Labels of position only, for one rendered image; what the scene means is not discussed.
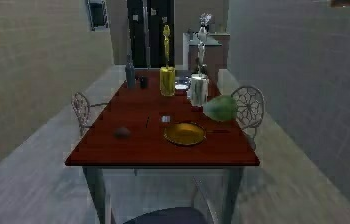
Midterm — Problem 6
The gold plate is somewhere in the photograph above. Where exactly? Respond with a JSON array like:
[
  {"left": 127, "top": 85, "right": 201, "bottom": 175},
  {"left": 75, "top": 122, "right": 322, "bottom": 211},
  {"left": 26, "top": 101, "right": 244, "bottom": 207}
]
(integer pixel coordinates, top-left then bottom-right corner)
[{"left": 163, "top": 121, "right": 207, "bottom": 147}]

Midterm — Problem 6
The grey bowl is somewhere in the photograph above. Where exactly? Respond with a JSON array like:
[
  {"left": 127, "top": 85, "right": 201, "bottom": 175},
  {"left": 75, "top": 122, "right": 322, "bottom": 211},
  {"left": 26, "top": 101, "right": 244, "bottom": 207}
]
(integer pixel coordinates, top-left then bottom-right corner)
[{"left": 174, "top": 75, "right": 192, "bottom": 91}]

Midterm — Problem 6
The gold statue on cylinder base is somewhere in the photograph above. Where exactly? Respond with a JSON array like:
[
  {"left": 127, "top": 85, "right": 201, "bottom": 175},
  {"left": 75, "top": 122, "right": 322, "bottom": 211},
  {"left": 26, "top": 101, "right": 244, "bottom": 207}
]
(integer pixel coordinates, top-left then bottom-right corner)
[{"left": 159, "top": 24, "right": 177, "bottom": 98}]

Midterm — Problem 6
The silver statue on cylinder base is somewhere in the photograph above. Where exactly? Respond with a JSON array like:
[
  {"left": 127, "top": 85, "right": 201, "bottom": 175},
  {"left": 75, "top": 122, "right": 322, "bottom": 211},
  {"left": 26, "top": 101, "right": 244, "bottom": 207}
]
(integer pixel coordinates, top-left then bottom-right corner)
[{"left": 189, "top": 26, "right": 210, "bottom": 108}]

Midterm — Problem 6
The green melon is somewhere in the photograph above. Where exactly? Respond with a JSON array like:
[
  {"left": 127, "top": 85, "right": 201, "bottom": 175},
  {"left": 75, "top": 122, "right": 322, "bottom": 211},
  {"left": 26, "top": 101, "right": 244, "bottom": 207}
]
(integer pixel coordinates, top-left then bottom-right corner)
[{"left": 202, "top": 95, "right": 239, "bottom": 123}]

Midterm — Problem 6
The red wooden dining table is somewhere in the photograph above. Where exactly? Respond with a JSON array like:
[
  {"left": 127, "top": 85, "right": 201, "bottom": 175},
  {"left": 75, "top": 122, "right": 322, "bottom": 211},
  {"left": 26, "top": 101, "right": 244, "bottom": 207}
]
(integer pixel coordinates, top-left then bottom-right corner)
[{"left": 64, "top": 69, "right": 261, "bottom": 224}]

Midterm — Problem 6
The dark brown round fruit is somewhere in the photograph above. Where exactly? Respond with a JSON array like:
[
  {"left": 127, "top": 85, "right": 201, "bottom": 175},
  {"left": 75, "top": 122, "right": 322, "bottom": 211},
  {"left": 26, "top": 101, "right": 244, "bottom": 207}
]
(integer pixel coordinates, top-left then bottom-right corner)
[{"left": 113, "top": 126, "right": 132, "bottom": 140}]

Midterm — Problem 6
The grey bottle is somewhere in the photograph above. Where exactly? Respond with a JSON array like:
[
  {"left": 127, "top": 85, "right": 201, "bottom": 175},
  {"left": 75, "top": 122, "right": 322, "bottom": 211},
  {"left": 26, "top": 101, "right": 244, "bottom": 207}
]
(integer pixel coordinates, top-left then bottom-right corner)
[{"left": 125, "top": 53, "right": 137, "bottom": 90}]

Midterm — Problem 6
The brown counter with grey top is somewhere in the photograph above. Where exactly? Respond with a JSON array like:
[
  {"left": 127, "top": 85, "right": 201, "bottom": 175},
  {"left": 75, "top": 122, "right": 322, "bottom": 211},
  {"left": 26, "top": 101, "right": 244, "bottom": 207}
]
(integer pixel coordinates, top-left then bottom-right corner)
[{"left": 182, "top": 32, "right": 231, "bottom": 81}]

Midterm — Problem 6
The black fridge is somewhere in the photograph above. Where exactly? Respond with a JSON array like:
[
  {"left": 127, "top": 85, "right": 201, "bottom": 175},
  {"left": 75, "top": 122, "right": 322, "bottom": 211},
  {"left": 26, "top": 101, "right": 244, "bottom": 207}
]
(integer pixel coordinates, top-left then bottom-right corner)
[{"left": 126, "top": 0, "right": 176, "bottom": 69}]

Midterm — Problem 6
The white flower plant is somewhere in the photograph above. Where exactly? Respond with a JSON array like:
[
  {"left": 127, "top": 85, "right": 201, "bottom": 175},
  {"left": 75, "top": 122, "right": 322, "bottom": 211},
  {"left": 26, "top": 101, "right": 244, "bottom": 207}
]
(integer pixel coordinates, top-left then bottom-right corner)
[{"left": 199, "top": 12, "right": 213, "bottom": 34}]

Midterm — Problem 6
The dark seat chair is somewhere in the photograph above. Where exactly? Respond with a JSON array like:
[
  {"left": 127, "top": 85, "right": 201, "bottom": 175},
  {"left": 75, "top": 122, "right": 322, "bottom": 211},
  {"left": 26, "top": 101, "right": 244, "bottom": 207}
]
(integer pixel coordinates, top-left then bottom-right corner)
[{"left": 122, "top": 176, "right": 220, "bottom": 224}]

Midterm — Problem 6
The brown framed picture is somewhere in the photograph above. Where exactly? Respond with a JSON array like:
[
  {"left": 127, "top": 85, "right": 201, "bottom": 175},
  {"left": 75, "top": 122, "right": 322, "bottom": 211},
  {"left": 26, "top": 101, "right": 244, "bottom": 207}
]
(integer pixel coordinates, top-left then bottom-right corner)
[{"left": 330, "top": 0, "right": 350, "bottom": 8}]

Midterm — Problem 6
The grey wire-back chair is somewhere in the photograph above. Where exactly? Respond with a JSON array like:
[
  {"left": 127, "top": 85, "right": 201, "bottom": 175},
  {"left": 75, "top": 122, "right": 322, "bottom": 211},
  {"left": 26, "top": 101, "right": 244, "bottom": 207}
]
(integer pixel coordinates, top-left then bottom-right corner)
[
  {"left": 70, "top": 91, "right": 110, "bottom": 136},
  {"left": 230, "top": 85, "right": 266, "bottom": 151}
]

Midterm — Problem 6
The dark wall window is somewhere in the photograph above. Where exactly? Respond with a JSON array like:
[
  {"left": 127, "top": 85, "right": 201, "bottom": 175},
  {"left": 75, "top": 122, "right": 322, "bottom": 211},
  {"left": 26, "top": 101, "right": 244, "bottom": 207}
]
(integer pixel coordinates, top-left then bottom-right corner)
[{"left": 86, "top": 0, "right": 111, "bottom": 32}]

